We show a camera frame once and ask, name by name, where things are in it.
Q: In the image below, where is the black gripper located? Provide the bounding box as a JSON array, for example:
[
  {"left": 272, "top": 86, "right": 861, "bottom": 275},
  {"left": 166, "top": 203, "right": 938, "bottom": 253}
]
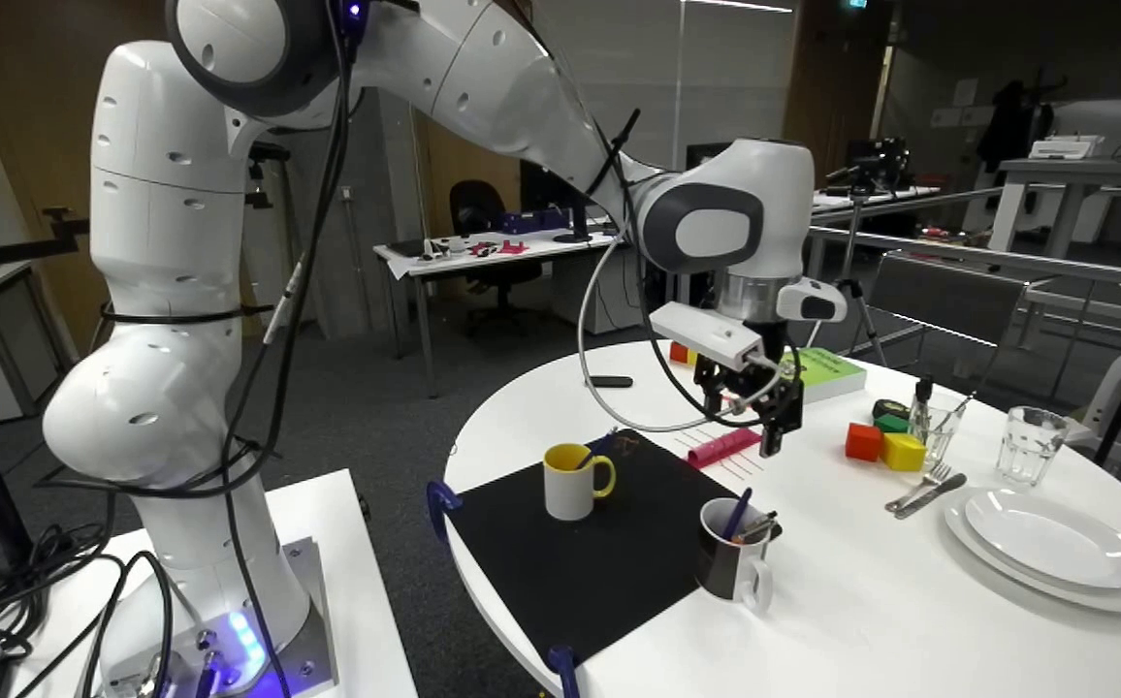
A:
[{"left": 689, "top": 315, "right": 806, "bottom": 461}]

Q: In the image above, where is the blue pen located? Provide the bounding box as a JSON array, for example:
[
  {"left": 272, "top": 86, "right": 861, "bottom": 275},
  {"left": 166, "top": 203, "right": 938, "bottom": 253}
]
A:
[{"left": 722, "top": 484, "right": 760, "bottom": 547}]

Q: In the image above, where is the white pen cup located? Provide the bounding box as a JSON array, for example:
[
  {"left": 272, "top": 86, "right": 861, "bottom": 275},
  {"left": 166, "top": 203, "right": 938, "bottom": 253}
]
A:
[{"left": 695, "top": 492, "right": 788, "bottom": 612}]

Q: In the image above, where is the red comb-like strip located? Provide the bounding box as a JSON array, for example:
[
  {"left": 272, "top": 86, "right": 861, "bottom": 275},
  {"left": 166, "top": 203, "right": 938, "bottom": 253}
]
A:
[{"left": 681, "top": 423, "right": 769, "bottom": 474}]

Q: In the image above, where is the green book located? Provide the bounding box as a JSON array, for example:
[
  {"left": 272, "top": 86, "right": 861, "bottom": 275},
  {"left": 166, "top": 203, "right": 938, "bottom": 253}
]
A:
[{"left": 793, "top": 340, "right": 874, "bottom": 406}]

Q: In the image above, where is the red cube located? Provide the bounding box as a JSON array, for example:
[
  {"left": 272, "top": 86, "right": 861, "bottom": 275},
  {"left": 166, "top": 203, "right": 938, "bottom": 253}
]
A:
[{"left": 842, "top": 421, "right": 892, "bottom": 470}]

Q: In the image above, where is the small black marker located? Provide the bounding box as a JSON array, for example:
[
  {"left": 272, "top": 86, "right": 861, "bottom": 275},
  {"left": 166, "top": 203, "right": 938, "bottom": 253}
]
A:
[{"left": 580, "top": 368, "right": 638, "bottom": 395}]

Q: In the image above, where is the green block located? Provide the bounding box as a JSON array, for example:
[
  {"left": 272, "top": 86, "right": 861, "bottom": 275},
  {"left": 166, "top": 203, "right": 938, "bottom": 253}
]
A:
[{"left": 867, "top": 395, "right": 915, "bottom": 439}]

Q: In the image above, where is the yellow cube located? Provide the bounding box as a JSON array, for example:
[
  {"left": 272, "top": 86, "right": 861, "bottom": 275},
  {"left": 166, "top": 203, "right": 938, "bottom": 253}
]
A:
[{"left": 880, "top": 431, "right": 929, "bottom": 477}]

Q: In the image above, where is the yellow and white mug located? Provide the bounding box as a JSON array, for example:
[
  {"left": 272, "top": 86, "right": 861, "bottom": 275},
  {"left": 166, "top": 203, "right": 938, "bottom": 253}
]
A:
[{"left": 539, "top": 439, "right": 620, "bottom": 528}]

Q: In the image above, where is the glass holding utensils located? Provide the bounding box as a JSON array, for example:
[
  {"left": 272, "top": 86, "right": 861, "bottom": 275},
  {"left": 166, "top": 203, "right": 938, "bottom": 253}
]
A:
[{"left": 906, "top": 373, "right": 982, "bottom": 477}]

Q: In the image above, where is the metal cutlery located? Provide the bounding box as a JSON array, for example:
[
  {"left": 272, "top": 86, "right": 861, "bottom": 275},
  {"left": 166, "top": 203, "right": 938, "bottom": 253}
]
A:
[{"left": 880, "top": 467, "right": 973, "bottom": 525}]

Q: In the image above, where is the grey panel chair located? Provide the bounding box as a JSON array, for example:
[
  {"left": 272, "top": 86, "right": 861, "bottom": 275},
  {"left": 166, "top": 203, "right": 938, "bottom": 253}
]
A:
[{"left": 858, "top": 249, "right": 1035, "bottom": 362}]

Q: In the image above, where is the black mat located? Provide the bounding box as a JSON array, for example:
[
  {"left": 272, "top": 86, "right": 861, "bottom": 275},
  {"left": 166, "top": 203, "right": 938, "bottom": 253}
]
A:
[{"left": 429, "top": 428, "right": 743, "bottom": 670}]

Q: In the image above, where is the long white office desk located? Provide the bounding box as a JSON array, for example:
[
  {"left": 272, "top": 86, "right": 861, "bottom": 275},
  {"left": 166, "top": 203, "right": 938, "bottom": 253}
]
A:
[{"left": 806, "top": 183, "right": 946, "bottom": 233}]

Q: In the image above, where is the empty drinking glass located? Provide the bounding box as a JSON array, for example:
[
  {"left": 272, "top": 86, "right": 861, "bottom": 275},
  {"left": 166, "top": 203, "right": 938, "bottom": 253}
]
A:
[{"left": 991, "top": 404, "right": 1069, "bottom": 492}]

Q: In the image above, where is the blue tape strip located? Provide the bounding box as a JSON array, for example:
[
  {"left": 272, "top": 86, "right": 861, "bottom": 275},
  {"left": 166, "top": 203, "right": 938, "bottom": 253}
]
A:
[
  {"left": 548, "top": 643, "right": 586, "bottom": 698},
  {"left": 422, "top": 477, "right": 462, "bottom": 525}
]

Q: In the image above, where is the cluttered white desk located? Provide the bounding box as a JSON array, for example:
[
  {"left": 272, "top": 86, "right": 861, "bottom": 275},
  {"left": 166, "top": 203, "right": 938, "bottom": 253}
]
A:
[{"left": 368, "top": 220, "right": 623, "bottom": 395}]

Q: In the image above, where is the black office chair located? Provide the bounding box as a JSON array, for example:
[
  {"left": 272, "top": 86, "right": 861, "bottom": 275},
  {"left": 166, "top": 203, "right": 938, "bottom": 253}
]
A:
[{"left": 440, "top": 174, "right": 519, "bottom": 315}]

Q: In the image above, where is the small white plate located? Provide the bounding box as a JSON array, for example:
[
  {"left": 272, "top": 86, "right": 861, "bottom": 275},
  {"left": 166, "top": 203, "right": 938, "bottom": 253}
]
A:
[{"left": 954, "top": 483, "right": 1121, "bottom": 596}]

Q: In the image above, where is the white high table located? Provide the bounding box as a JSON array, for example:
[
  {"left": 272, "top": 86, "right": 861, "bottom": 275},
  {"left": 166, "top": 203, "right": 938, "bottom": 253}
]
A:
[{"left": 986, "top": 152, "right": 1121, "bottom": 262}]

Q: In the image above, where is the white robot mounting table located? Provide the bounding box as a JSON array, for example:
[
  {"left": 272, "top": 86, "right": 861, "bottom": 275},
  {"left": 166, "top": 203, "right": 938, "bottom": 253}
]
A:
[{"left": 0, "top": 467, "right": 422, "bottom": 698}]

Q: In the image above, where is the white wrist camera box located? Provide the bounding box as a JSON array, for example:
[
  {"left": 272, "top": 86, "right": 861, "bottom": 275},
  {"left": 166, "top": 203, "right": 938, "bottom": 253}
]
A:
[{"left": 642, "top": 298, "right": 771, "bottom": 378}]

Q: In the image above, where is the camera tripod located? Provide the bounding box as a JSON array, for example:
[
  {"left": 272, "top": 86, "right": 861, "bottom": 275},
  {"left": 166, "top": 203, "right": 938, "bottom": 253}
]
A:
[{"left": 826, "top": 189, "right": 901, "bottom": 362}]

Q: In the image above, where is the white camera cable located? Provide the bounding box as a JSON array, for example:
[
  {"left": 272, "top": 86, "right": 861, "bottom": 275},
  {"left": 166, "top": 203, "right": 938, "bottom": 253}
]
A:
[{"left": 574, "top": 237, "right": 800, "bottom": 439}]

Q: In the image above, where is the metal frame railing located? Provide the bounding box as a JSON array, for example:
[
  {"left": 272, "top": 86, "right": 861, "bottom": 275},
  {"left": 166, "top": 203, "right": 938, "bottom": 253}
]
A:
[{"left": 804, "top": 183, "right": 1121, "bottom": 452}]

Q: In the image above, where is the small black tripod camera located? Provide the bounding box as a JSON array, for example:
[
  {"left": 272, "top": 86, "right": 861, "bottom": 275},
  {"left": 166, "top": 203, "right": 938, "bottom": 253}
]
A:
[{"left": 837, "top": 131, "right": 917, "bottom": 203}]

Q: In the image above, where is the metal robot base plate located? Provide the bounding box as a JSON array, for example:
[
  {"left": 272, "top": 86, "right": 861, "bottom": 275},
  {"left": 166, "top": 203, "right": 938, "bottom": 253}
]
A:
[{"left": 107, "top": 533, "right": 342, "bottom": 698}]

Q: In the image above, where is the black cable bundle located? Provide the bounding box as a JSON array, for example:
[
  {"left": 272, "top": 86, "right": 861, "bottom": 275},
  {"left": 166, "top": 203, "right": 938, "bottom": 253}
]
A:
[{"left": 0, "top": 520, "right": 180, "bottom": 698}]

